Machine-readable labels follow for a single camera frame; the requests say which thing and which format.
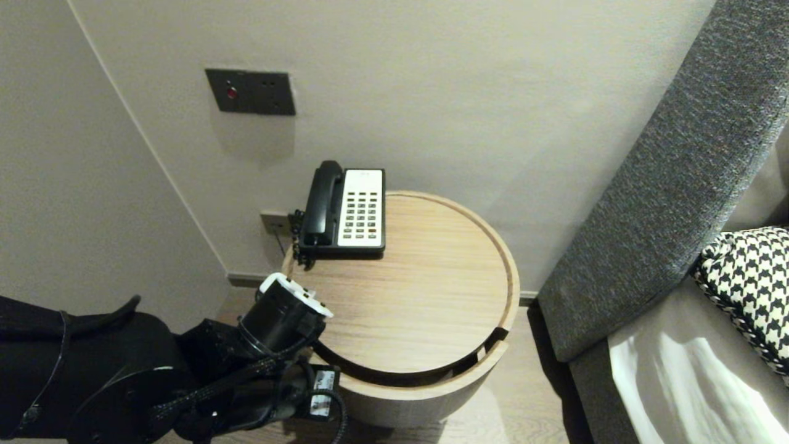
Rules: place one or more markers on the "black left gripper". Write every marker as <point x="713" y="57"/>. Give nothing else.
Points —
<point x="296" y="394"/>

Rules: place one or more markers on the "curved wooden nightstand drawer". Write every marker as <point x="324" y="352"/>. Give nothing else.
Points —
<point x="419" y="401"/>

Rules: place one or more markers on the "black cylinder with white cap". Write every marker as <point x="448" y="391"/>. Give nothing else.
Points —
<point x="280" y="320"/>

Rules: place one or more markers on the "round wooden nightstand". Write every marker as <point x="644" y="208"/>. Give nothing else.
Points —
<point x="419" y="290"/>

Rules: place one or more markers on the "black telephone handset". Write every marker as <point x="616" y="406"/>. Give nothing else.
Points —
<point x="323" y="203"/>

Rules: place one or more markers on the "black telephone base white keypad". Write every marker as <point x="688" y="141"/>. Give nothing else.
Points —
<point x="363" y="209"/>

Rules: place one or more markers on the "white bed sheet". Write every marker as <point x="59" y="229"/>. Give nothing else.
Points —
<point x="709" y="382"/>

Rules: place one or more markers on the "grey fabric bed headboard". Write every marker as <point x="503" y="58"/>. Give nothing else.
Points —
<point x="666" y="185"/>

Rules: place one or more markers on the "black white houndstooth pillow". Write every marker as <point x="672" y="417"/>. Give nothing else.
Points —
<point x="752" y="283"/>

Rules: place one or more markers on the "beige wall jack plate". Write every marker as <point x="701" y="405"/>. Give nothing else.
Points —
<point x="272" y="223"/>

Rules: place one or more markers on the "dark wall switch panel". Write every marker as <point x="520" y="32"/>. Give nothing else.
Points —
<point x="253" y="92"/>

